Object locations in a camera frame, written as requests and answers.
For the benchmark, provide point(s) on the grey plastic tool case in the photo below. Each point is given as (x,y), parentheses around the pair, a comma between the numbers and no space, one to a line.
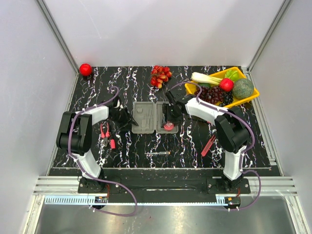
(150,118)

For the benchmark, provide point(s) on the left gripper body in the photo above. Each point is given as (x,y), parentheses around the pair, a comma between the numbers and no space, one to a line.
(121,118)

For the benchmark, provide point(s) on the green avocado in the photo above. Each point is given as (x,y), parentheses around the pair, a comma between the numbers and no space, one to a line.
(205,85)

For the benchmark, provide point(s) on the red tape measure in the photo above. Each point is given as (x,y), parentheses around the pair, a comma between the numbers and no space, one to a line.
(168,126)

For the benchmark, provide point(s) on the green cantaloupe melon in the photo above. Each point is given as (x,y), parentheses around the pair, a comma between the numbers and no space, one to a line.
(243,88)

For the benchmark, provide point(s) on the dark red grape bunch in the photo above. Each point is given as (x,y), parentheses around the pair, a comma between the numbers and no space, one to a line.
(212,95)

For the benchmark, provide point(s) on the red apple in tray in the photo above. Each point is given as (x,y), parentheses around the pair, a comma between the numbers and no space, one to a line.
(226,84)

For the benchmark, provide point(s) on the red cherry bunch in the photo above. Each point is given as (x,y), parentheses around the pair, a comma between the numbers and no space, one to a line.
(160,75)

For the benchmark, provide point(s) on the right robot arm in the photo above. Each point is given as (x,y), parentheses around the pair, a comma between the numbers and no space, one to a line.
(232,131)

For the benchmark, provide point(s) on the black grape bunch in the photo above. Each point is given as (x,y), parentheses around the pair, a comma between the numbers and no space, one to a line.
(227,99)

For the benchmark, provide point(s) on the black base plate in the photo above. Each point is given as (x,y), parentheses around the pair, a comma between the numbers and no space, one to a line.
(167,189)

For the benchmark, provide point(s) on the red utility knife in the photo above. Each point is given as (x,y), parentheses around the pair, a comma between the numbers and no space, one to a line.
(208,146)

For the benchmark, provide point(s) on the red apple in corner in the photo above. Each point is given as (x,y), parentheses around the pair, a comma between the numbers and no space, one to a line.
(85,69)

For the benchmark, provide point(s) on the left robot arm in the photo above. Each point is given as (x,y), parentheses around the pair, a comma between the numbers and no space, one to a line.
(75,137)

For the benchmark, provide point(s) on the white green leek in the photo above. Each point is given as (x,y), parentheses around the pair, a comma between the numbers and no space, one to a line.
(203,78)

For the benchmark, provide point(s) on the clear test pen screwdriver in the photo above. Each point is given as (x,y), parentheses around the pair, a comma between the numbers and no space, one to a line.
(158,153)

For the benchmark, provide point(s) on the green leafy vegetable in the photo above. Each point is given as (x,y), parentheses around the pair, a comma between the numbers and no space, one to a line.
(233,75)

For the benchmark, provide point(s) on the red handled pliers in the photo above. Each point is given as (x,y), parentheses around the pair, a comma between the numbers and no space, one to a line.
(105,134)

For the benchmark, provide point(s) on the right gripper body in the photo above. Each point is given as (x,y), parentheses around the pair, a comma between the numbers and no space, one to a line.
(172,115)

